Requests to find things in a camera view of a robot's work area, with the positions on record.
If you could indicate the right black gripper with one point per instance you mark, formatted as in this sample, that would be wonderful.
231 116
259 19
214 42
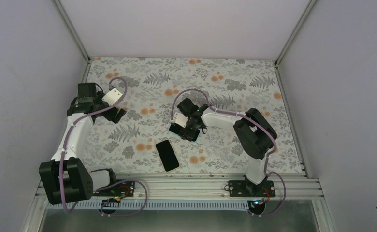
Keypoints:
185 137

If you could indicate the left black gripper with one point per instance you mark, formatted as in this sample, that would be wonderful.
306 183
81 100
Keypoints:
110 117

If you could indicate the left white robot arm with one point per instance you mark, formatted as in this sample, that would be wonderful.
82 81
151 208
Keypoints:
64 177

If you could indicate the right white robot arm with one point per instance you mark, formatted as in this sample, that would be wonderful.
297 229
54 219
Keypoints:
256 136

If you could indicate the floral patterned mat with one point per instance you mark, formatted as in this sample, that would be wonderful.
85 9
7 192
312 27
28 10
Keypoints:
164 101

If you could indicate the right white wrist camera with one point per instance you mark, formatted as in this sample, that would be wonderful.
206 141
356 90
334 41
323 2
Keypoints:
180 119

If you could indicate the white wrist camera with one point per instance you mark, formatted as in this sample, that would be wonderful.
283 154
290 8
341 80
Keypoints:
180 119
112 96

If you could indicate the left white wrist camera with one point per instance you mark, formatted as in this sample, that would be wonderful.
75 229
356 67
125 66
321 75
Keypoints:
112 96

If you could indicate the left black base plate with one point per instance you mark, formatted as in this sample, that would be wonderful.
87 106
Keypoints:
124 189

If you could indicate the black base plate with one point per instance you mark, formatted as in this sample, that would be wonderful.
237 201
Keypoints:
245 188
124 189

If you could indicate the aluminium mounting rail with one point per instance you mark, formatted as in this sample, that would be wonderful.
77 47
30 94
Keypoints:
201 186

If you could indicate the white slotted cable duct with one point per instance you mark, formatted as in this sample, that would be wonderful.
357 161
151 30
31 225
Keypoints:
180 205

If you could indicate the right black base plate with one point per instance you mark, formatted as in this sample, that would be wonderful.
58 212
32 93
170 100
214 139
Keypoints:
245 188

